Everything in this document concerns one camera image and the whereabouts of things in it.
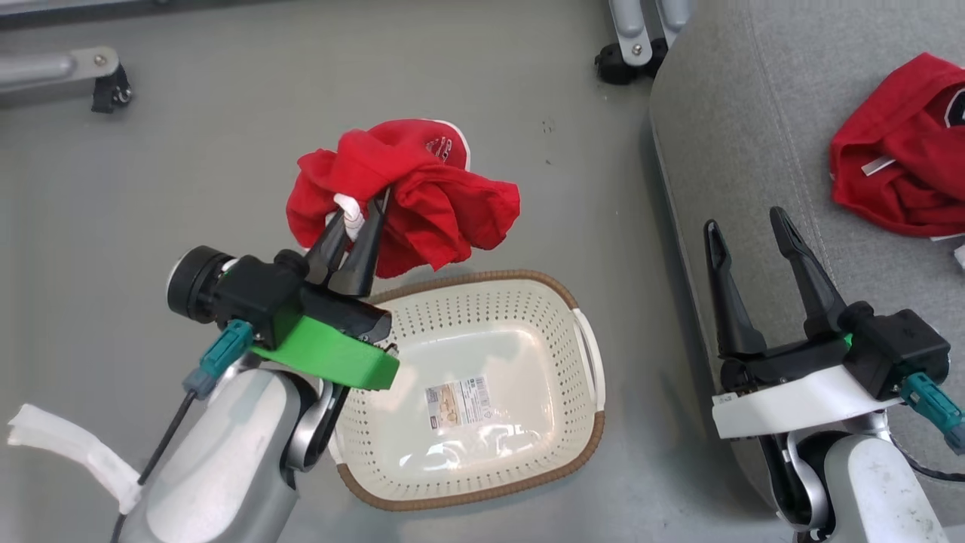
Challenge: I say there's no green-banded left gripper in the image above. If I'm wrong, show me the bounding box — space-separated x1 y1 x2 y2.
249 198 401 391

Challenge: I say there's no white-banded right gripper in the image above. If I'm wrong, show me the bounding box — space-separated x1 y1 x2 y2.
703 207 903 440

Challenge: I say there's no red garment with white trim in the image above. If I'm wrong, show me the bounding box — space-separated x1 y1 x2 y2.
285 118 522 279

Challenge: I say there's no red garment with black badge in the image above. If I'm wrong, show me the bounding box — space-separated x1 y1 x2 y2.
829 51 965 270

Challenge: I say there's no grey fabric sofa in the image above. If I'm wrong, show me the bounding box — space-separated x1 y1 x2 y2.
649 0 965 530

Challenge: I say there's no paper label in basket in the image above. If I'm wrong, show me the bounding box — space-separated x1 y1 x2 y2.
424 375 495 431

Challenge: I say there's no white perforated laundry basket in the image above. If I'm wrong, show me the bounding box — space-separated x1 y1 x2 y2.
329 269 607 513

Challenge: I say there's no small black caster wheel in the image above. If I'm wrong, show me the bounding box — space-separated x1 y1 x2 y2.
90 64 133 115

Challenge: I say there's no curved grey partition leg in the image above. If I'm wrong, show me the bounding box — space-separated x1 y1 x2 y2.
655 0 692 32
608 0 651 68

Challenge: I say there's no long grey partition leg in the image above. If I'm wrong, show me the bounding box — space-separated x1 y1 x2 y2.
0 47 121 97

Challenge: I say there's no teal left cable connector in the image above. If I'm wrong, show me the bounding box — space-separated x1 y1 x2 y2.
182 318 255 399

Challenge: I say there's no teal cable connector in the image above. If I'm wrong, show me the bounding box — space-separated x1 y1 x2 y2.
900 371 965 456
182 318 255 399

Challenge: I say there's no teal right cable connector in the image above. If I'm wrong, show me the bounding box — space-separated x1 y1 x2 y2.
900 371 965 456

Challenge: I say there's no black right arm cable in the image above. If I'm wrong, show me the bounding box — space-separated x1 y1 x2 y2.
888 433 965 483

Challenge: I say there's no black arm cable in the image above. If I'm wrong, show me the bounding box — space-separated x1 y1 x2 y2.
109 388 199 543
888 433 965 483

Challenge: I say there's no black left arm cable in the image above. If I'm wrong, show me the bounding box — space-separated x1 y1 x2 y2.
109 388 199 543

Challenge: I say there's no white fabric cable wrap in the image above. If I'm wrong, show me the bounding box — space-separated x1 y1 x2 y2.
7 403 142 515

